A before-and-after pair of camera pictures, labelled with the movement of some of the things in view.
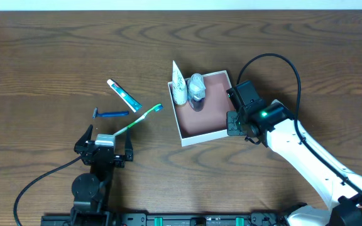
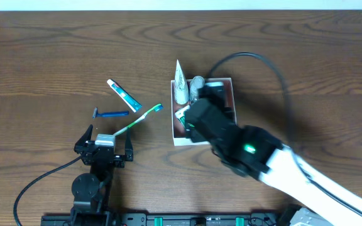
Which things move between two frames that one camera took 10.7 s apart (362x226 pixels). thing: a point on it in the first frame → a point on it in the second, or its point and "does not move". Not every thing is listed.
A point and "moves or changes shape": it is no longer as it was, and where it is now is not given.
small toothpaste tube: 132,103 does not move
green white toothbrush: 156,108 does not move
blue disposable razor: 109,113 does not move
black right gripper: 233,122 → 207,116
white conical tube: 180,93 moves or changes shape
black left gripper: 104,154 does not move
